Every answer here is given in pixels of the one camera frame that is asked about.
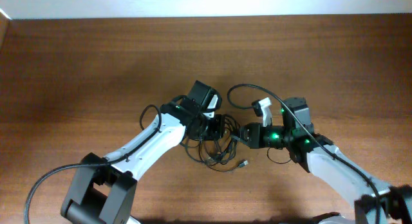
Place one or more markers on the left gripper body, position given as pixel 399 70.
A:
pixel 211 127

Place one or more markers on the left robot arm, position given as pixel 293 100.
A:
pixel 103 188

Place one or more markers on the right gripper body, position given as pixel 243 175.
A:
pixel 269 136

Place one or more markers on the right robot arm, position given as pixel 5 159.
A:
pixel 373 200

